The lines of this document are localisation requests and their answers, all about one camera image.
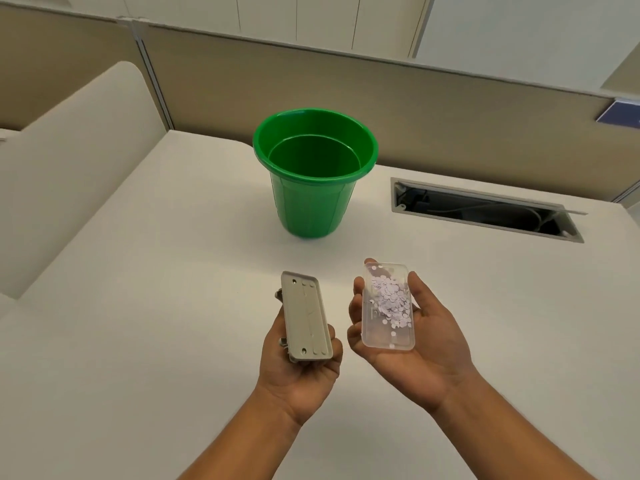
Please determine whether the person's right hand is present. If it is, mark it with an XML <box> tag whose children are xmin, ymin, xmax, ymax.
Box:
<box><xmin>347</xmin><ymin>258</ymin><xmax>477</xmax><ymax>414</ymax></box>

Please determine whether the person's left hand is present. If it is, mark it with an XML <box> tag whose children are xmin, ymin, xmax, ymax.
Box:
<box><xmin>255</xmin><ymin>311</ymin><xmax>344</xmax><ymax>428</ymax></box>

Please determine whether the clear plastic tray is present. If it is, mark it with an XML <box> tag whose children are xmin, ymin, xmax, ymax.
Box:
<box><xmin>362</xmin><ymin>262</ymin><xmax>415</xmax><ymax>352</ymax></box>

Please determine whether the grey hole punch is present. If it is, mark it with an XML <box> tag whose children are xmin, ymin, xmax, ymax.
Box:
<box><xmin>274</xmin><ymin>271</ymin><xmax>334</xmax><ymax>364</ymax></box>

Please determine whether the person's right forearm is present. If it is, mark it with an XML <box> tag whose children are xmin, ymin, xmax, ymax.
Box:
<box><xmin>424</xmin><ymin>364</ymin><xmax>598</xmax><ymax>480</ymax></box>

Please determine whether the person's left forearm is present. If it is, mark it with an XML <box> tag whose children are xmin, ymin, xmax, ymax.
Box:
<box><xmin>176</xmin><ymin>389</ymin><xmax>302</xmax><ymax>480</ymax></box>

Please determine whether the pile of white paper dots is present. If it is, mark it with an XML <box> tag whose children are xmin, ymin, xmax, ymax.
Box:
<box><xmin>370</xmin><ymin>265</ymin><xmax>412</xmax><ymax>328</ymax></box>

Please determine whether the green plastic bucket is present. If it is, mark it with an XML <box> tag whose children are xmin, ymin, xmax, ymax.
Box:
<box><xmin>252</xmin><ymin>109</ymin><xmax>379</xmax><ymax>240</ymax></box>

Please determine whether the wide beige partition panel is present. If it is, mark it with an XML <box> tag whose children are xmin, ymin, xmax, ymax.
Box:
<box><xmin>142</xmin><ymin>21</ymin><xmax>640</xmax><ymax>203</ymax></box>

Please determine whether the white curved desk divider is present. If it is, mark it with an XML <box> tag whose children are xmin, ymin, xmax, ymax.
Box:
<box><xmin>0</xmin><ymin>61</ymin><xmax>172</xmax><ymax>301</ymax></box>

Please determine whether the blue label card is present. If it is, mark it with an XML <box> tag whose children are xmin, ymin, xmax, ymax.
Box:
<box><xmin>594</xmin><ymin>98</ymin><xmax>640</xmax><ymax>128</ymax></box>

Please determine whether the narrow beige partition panel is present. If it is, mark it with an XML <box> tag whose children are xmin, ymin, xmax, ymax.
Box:
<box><xmin>0</xmin><ymin>2</ymin><xmax>163</xmax><ymax>131</ymax></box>

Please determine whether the grey desk cable tray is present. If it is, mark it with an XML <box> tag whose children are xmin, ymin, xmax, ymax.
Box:
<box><xmin>389</xmin><ymin>177</ymin><xmax>589</xmax><ymax>245</ymax></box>

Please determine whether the silver partition post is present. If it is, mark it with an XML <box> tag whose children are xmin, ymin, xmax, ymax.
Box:
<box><xmin>116</xmin><ymin>16</ymin><xmax>173</xmax><ymax>131</ymax></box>

